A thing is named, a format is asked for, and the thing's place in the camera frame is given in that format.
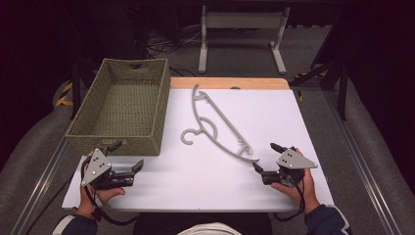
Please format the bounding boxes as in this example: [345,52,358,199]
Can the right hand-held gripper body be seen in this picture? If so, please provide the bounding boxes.
[260,148,319,188]

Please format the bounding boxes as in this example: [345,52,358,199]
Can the wooden table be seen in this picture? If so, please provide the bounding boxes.
[169,76,291,91]

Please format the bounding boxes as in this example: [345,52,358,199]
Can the grey plastic clothes hanger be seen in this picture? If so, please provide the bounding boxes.
[180,83,260,165]

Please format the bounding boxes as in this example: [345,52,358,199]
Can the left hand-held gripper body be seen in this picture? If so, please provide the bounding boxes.
[80,148,135,191]

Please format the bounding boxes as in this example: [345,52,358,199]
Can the black floor cables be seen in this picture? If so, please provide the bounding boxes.
[143,27,205,77]

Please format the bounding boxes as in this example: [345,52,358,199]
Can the green woven basket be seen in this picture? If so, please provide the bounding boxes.
[65,58,171,158]

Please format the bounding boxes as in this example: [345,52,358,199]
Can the black metal stand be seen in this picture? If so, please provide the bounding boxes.
[288,6,349,121]
[69,55,99,120]

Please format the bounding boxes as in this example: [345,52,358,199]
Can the aluminium rail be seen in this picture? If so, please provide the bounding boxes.
[9,133,73,235]
[322,90,403,235]

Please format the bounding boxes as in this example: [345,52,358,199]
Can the yellow black floor tape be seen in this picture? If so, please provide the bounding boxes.
[54,81,74,108]

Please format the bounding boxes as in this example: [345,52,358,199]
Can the person's torso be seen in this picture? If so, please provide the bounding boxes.
[132,211,274,235]

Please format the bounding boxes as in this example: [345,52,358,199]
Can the person's right hand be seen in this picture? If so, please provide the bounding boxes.
[270,148,321,215]

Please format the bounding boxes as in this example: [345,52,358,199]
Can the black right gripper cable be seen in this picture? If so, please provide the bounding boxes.
[272,175,306,223]

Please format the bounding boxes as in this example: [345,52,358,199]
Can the white table mat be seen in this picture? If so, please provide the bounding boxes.
[61,88,335,213]

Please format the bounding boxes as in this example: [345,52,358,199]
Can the white metal stand frame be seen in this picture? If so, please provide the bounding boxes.
[198,4,292,75]

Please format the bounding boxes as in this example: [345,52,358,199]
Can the person's left hand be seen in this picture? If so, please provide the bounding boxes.
[78,153,127,214]

